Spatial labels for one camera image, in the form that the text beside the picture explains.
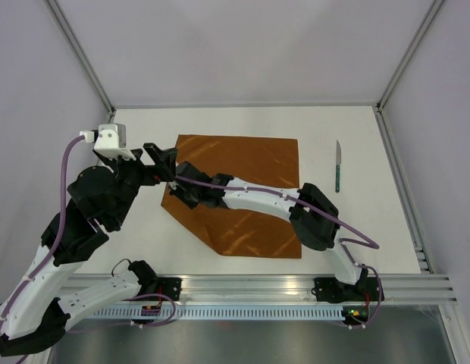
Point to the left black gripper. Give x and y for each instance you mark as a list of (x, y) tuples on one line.
[(165, 168)]

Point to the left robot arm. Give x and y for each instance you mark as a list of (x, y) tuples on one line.
[(35, 317)]

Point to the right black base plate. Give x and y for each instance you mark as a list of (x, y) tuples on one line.
[(328, 290)]

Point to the brown satin napkin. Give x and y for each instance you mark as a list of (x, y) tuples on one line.
[(253, 224)]

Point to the right aluminium frame post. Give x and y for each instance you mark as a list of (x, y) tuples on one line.
[(418, 38)]

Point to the left aluminium frame post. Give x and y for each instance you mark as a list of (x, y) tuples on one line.
[(79, 53)]

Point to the aluminium mounting rail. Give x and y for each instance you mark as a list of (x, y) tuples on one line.
[(423, 289)]

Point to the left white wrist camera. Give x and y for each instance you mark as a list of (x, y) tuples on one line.
[(109, 140)]

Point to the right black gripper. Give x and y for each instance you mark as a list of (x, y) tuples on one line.
[(177, 192)]

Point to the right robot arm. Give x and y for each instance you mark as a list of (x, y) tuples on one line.
[(309, 212)]

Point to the aluminium frame post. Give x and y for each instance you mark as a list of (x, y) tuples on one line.
[(418, 38), (79, 53)]

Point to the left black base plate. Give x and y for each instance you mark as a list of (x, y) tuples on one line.
[(170, 287)]

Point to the white slotted cable duct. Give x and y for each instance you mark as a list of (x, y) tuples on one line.
[(223, 312)]

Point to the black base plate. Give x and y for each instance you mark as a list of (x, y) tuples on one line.
[(170, 287), (328, 290)]

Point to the green handled knife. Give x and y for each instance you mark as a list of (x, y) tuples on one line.
[(338, 166)]

